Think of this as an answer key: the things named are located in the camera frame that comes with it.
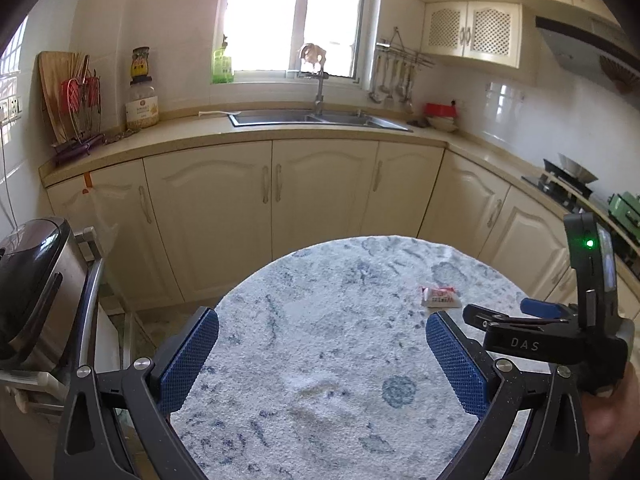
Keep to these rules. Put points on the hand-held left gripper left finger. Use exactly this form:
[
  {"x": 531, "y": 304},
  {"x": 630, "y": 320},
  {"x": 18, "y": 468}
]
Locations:
[{"x": 190, "y": 360}]

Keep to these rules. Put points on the green dish soap bottle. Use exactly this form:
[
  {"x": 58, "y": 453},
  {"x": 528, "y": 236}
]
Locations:
[{"x": 222, "y": 62}]

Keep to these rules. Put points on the orange cabinet hook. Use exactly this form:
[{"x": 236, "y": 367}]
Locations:
[{"x": 87, "y": 180}]

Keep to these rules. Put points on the person's right hand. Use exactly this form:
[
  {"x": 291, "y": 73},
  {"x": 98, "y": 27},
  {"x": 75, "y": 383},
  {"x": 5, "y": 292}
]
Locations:
[{"x": 607, "y": 420}]

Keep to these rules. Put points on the white wall socket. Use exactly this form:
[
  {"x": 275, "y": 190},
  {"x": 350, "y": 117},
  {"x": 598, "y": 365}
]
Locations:
[{"x": 12, "y": 107}]

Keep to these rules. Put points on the steel black-lidded appliance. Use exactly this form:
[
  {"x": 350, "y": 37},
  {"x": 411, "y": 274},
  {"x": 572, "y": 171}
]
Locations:
[{"x": 30, "y": 280}]

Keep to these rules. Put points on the black gas stove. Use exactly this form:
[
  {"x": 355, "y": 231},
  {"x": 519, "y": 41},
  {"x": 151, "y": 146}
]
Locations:
[{"x": 550, "y": 185}]

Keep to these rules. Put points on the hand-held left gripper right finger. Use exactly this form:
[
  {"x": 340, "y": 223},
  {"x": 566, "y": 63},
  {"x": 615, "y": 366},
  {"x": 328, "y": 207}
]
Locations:
[{"x": 457, "y": 365}]

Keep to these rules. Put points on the red pot lid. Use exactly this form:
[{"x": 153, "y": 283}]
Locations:
[{"x": 440, "y": 110}]

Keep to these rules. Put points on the kitchen window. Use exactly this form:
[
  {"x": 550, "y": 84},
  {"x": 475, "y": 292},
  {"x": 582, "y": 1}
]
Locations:
[{"x": 270, "y": 10}]

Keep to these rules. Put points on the yellow label bottle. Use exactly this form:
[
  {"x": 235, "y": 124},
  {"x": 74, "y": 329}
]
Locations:
[{"x": 141, "y": 65}]

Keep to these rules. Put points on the thin white stick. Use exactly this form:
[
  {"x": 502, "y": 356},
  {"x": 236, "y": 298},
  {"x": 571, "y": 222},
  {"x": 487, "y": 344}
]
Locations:
[{"x": 220, "y": 113}]

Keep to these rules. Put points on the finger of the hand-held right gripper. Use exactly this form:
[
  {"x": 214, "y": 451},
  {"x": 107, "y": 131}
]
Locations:
[
  {"x": 482, "y": 316},
  {"x": 542, "y": 307}
]

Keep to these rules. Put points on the small dark dish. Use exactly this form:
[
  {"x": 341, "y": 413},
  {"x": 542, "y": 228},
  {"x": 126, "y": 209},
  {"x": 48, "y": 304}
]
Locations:
[{"x": 417, "y": 122}]

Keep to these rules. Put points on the white bowl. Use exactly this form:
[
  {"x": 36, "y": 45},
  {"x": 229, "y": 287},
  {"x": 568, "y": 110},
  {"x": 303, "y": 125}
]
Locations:
[{"x": 443, "y": 125}]

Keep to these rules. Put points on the stainless steel sink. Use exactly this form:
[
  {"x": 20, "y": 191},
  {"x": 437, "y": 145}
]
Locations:
[{"x": 310, "y": 119}]

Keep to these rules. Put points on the steel wok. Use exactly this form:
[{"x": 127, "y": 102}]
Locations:
[{"x": 575, "y": 167}]

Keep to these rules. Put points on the small red white packet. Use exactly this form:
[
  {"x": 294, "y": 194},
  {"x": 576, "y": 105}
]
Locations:
[{"x": 440, "y": 296}]

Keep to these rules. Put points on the metal utensil rail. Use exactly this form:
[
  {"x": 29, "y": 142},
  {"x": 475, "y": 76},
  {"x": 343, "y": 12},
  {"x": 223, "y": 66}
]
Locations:
[{"x": 405, "y": 52}]

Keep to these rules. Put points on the brown cloth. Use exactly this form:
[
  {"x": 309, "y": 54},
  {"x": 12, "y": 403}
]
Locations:
[{"x": 312, "y": 52}]

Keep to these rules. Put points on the glass grain jar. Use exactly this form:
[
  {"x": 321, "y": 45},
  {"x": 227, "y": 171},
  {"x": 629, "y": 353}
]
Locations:
[{"x": 141, "y": 110}]

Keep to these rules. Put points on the red kitchen tool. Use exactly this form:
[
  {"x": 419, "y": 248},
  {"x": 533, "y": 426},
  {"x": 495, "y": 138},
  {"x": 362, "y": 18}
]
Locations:
[{"x": 75, "y": 95}]

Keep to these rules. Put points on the steel kitchen faucet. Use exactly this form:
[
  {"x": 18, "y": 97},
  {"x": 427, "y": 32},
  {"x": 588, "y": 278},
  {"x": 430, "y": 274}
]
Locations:
[{"x": 319, "y": 90}]

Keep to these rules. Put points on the grey range hood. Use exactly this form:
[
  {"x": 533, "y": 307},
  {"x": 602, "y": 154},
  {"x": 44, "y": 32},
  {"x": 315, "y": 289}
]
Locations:
[{"x": 575, "y": 42}]

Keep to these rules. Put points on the wooden cutting board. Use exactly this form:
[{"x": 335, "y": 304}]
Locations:
[{"x": 50, "y": 90}]

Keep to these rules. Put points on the purple board stand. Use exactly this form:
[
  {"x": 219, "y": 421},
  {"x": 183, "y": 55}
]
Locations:
[{"x": 75, "y": 147}]

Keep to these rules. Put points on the beige kitchen countertop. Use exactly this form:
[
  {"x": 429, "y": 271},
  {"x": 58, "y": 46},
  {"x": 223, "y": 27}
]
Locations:
[{"x": 175, "y": 140}]

